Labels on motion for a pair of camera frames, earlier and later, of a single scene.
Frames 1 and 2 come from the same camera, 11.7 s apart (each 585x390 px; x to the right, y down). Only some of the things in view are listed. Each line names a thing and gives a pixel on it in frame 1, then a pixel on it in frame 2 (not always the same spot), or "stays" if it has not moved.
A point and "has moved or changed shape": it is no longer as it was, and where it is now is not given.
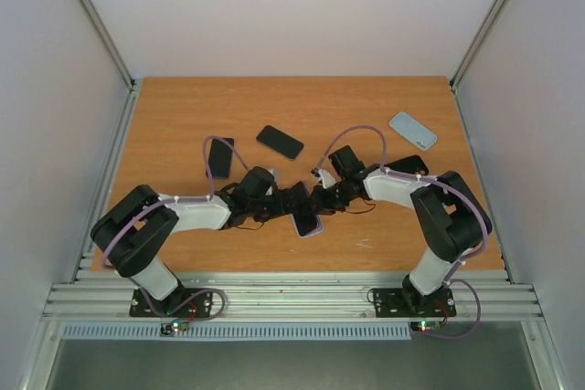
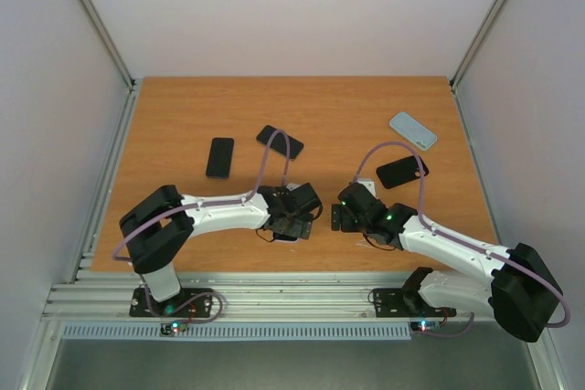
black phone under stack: (280, 142) stays
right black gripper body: (323, 198) → (345, 217)
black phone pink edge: (305, 224) has moved or changed shape
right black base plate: (409, 302) stays
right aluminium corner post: (489, 19) stays
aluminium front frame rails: (292, 297) stays
